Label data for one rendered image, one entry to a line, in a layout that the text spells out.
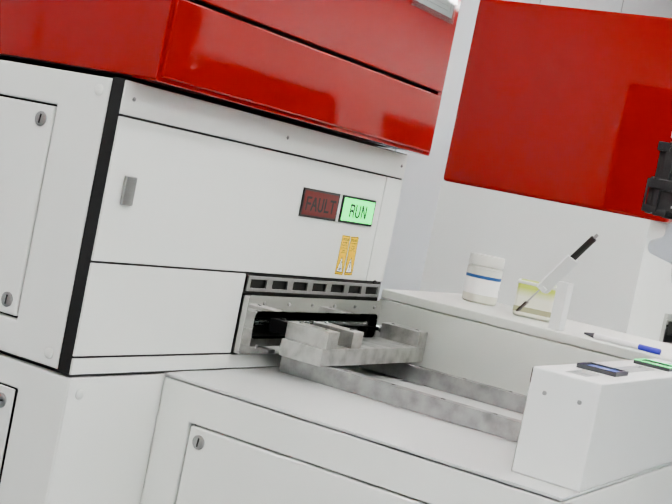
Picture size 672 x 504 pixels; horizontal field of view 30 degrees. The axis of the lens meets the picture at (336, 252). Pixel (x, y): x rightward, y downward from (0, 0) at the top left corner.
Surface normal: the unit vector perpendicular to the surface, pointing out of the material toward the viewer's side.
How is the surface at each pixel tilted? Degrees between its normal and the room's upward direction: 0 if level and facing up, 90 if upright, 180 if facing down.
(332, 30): 90
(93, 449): 90
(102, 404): 90
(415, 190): 90
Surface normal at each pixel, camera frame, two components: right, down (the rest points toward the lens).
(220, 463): -0.51, -0.06
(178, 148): 0.84, 0.20
